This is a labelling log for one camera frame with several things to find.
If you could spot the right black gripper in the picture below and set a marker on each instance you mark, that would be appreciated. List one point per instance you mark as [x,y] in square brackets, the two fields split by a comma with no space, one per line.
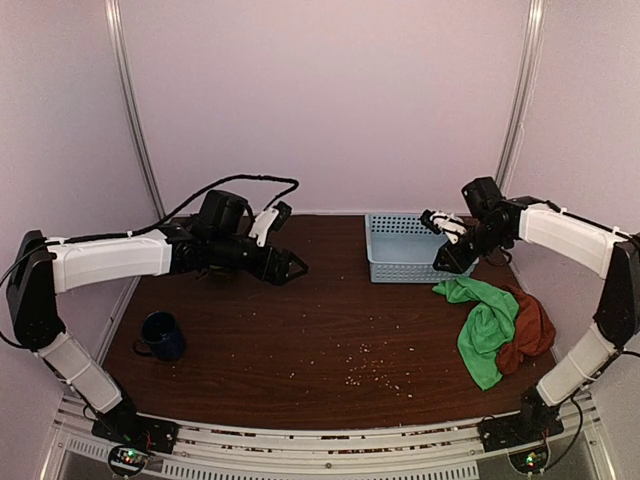
[459,264]

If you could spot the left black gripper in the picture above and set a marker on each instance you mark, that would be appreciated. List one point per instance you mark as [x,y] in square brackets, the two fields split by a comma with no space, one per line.
[278,277]

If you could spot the green towel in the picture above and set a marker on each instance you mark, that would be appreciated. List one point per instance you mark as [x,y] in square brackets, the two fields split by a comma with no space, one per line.
[490,324]

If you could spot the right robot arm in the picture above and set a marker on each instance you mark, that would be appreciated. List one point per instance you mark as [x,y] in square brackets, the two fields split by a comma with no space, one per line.
[612,254]

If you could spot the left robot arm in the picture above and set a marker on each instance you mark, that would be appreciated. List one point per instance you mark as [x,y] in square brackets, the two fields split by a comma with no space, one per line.
[46,267]

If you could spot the light blue plastic basket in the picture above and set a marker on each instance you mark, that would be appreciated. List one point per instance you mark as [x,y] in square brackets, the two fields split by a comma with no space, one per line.
[400,249]

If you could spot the brown towel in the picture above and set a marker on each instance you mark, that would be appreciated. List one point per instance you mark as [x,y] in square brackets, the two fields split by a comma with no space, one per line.
[534,332]

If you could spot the dark blue mug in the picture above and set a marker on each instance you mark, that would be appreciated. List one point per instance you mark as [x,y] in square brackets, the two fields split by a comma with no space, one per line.
[160,338]

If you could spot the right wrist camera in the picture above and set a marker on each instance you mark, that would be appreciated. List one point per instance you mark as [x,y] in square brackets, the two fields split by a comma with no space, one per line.
[442,223]

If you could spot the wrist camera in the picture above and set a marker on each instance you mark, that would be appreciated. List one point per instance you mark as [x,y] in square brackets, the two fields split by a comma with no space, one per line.
[442,223]
[269,220]

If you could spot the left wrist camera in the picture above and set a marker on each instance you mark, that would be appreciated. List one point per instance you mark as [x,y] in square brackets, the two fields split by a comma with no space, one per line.
[269,220]

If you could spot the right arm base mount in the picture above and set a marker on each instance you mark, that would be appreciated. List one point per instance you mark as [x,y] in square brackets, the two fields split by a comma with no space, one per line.
[509,431]

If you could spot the aluminium front rail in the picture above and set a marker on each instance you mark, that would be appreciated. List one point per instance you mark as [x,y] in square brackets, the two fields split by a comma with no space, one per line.
[449,450]

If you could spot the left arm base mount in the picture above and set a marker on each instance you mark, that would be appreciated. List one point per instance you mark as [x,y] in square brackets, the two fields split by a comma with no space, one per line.
[148,434]

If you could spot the right aluminium frame post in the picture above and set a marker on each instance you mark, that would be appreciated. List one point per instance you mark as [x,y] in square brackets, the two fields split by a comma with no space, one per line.
[524,90]

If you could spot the aluminium frame post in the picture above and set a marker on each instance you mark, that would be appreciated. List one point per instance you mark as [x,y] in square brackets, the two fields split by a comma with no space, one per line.
[118,41]
[524,90]

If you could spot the left aluminium frame post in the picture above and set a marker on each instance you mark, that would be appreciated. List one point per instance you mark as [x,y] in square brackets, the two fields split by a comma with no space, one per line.
[118,41]

